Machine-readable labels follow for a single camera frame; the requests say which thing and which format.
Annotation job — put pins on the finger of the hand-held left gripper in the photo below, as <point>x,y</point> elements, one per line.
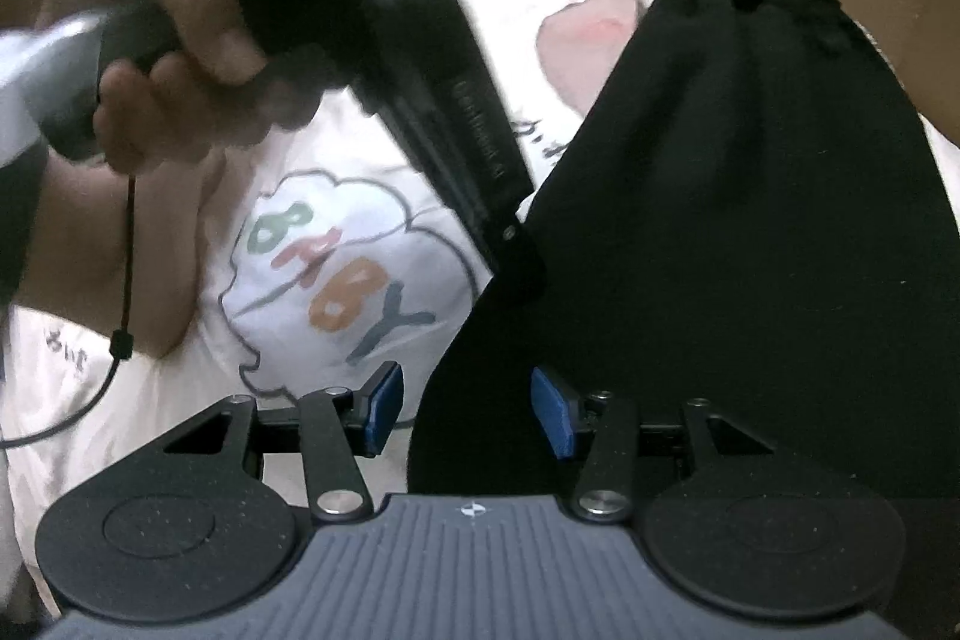
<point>521,265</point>

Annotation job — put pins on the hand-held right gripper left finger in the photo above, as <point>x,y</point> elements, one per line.
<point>382,406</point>

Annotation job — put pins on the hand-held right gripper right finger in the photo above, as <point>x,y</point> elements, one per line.
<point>553,413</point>

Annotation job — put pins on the black shorts with bear-print panels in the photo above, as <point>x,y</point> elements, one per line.
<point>712,235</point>

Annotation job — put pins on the person's left forearm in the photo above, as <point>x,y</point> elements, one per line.
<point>165,250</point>

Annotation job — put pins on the cream bear-print blanket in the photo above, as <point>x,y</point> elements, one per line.
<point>337,220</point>

